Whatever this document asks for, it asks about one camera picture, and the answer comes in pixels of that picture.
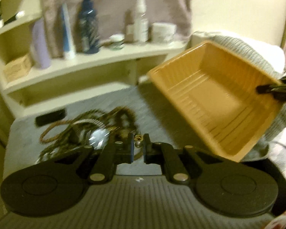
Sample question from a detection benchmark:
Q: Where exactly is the dark bead necklace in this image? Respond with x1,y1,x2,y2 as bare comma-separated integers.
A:
37,105,140,162

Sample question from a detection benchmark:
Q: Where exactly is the orange plastic tray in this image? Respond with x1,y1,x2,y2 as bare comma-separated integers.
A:
148,40,283,162

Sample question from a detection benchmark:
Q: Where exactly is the grey shaggy rug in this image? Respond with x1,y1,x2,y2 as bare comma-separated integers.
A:
3,83,207,177

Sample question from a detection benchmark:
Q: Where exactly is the white pillow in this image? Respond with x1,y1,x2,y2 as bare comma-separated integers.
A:
191,30,285,74

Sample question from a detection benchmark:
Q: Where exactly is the black rectangular remote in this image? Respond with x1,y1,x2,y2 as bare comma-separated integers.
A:
35,109,67,127

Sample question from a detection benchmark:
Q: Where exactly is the blue white tube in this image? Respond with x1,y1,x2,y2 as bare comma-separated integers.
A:
61,3,76,60

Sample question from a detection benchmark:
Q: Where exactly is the small green white jar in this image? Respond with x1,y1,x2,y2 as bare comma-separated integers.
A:
109,34,125,50

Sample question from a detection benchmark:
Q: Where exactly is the white cream jar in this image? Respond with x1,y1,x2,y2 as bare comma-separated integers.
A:
151,22,177,44

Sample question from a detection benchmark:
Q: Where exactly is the cream wooden shelf unit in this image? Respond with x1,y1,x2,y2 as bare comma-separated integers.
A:
0,0,189,122

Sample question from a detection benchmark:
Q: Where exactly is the small brown bottle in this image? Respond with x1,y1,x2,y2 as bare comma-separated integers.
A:
124,10,134,43

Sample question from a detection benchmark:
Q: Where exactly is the lavender tube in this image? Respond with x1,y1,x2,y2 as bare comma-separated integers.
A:
30,18,51,69

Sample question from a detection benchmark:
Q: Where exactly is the dark blue spray bottle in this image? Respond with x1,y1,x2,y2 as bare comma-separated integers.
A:
78,0,100,54

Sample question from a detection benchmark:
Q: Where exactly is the mauve hanging towel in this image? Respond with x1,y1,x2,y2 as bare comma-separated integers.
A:
41,0,192,58

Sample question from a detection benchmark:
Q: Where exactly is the tan cardboard box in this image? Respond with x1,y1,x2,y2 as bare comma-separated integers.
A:
3,54,32,82

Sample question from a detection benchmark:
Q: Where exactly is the white clear pump bottle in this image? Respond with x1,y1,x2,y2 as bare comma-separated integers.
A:
133,0,149,44

